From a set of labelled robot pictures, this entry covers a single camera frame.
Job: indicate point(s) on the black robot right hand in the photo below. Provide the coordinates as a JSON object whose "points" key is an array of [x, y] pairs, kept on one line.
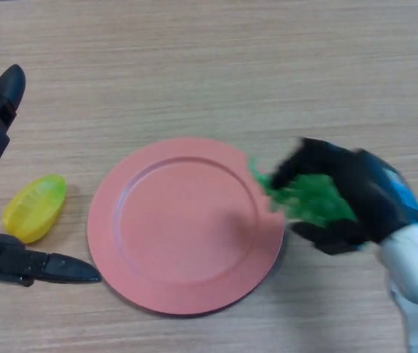
{"points": [[370, 198]]}

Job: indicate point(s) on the green grapes bunch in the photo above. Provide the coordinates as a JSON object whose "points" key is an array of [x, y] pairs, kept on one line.
{"points": [[311, 202]]}

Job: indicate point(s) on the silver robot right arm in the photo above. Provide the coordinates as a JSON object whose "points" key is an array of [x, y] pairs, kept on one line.
{"points": [[414, 268]]}

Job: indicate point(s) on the pink round plate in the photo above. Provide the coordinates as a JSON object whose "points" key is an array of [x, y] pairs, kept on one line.
{"points": [[186, 228]]}

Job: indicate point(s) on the yellow green starfruit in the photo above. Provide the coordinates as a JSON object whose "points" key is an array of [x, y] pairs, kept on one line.
{"points": [[36, 209]]}

